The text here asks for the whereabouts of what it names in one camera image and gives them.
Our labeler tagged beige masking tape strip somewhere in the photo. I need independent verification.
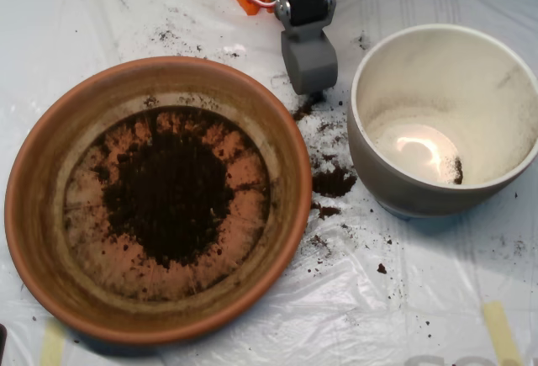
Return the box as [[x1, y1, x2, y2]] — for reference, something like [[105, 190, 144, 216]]
[[482, 301, 522, 366], [39, 318, 67, 366]]

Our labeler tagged white ceramic pot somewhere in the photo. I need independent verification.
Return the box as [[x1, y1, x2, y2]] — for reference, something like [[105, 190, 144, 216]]
[[346, 24, 538, 220]]

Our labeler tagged elongated spilled soil clump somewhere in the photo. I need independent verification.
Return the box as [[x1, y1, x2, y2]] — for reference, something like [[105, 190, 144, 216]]
[[292, 95, 327, 122]]

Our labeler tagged clear plastic sheet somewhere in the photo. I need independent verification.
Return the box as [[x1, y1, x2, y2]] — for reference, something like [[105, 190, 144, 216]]
[[0, 0, 538, 366]]

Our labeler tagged terracotta saucer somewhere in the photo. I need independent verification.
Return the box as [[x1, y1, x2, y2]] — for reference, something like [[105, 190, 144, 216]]
[[3, 55, 314, 346]]

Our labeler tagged large spilled soil pile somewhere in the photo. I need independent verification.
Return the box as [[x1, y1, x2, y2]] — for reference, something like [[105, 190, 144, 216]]
[[311, 163, 358, 199]]

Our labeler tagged small spilled soil clump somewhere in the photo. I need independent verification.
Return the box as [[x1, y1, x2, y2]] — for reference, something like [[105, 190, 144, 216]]
[[317, 204, 342, 220]]

